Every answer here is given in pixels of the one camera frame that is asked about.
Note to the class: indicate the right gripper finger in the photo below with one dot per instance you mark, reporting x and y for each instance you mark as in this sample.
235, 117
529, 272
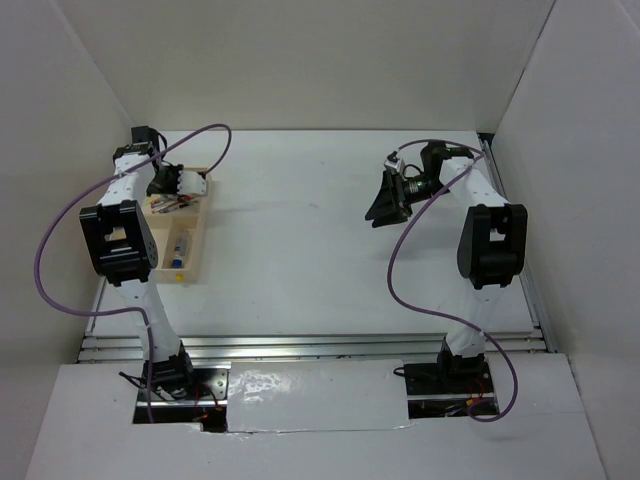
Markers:
385, 205
387, 218

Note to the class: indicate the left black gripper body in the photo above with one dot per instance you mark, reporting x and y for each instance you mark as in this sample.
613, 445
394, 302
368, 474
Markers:
165, 181

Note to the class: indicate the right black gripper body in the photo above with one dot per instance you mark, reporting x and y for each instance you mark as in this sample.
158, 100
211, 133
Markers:
416, 190

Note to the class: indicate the red pen with clear barrel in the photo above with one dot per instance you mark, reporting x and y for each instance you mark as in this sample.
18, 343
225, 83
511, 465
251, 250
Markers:
165, 205

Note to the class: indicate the blue cap glue bottle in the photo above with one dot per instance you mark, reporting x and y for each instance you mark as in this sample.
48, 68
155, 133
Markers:
180, 250

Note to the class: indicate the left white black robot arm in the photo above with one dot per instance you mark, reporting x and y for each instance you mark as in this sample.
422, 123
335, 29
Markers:
123, 251

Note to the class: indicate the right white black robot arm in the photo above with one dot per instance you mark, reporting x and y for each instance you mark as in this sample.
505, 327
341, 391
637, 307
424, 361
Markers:
491, 249

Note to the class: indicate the cream compartment organizer tray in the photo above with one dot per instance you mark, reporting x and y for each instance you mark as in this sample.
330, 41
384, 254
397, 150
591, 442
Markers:
178, 225

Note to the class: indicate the white foil cover sheet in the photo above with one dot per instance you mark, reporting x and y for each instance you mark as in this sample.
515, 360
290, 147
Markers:
316, 396

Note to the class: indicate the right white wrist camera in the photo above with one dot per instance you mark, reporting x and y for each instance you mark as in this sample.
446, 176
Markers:
394, 163

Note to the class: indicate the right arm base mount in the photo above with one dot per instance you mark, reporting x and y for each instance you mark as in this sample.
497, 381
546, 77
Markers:
449, 386

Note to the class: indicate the aluminium front rail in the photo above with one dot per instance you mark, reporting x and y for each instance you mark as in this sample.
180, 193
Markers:
267, 348

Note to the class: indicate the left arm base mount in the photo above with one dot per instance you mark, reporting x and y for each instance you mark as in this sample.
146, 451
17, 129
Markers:
204, 403

